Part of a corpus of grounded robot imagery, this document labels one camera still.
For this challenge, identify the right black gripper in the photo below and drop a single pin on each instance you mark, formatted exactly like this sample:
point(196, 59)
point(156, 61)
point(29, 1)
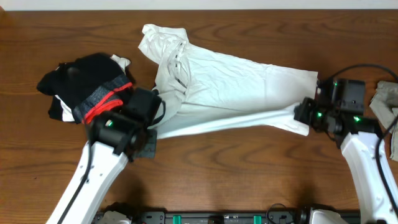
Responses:
point(302, 111)

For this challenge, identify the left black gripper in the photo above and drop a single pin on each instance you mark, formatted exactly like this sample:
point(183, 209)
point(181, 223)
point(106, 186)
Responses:
point(151, 148)

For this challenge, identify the white t-shirt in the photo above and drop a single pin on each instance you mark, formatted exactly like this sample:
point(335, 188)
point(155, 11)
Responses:
point(205, 91)

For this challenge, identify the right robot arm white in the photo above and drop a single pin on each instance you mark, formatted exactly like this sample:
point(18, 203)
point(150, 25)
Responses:
point(361, 143)

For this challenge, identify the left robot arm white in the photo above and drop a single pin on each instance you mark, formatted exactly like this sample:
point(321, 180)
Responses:
point(114, 139)

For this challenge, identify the black folded clothes pile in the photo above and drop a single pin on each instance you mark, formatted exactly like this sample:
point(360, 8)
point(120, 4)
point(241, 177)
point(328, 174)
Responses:
point(86, 87)

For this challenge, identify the grey cloth at right edge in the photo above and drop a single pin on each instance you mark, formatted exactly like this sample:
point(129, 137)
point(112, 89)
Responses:
point(384, 102)

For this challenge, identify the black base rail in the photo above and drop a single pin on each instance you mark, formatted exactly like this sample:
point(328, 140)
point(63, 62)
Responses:
point(123, 213)

